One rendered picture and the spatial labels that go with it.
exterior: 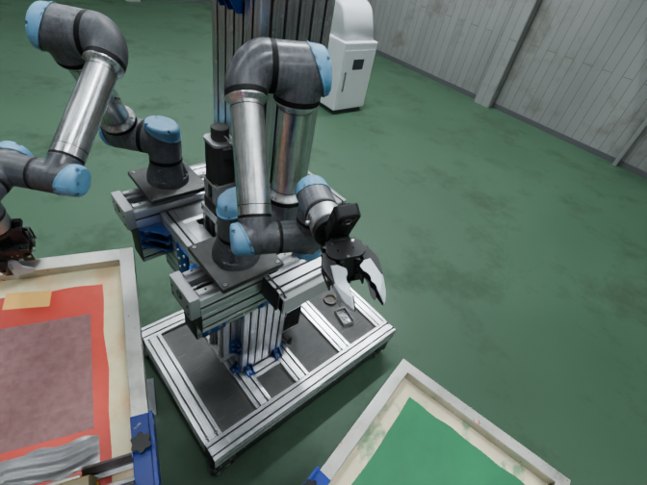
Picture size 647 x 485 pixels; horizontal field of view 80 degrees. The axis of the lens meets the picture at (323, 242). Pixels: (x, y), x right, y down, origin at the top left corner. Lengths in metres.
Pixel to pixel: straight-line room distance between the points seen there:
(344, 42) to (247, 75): 4.54
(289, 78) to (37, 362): 0.93
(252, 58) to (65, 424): 0.95
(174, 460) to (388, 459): 1.26
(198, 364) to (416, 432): 1.28
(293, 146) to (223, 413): 1.47
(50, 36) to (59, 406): 0.90
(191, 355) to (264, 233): 1.52
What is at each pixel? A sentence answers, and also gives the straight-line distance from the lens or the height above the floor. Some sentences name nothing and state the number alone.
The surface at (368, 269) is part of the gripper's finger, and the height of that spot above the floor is 1.68.
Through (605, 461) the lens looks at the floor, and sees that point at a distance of 3.06.
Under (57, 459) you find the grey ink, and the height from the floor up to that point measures 1.11.
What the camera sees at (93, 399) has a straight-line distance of 1.18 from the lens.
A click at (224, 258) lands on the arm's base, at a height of 1.30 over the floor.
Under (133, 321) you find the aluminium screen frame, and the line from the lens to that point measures 1.19.
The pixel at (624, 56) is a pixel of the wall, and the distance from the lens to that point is 7.18.
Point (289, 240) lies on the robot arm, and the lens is 0.86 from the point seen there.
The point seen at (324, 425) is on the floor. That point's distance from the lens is 2.36.
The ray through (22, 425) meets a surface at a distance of 1.21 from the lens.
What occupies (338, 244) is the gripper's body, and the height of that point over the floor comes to 1.68.
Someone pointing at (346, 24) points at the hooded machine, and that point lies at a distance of 5.48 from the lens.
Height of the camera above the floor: 2.14
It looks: 40 degrees down
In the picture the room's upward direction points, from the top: 12 degrees clockwise
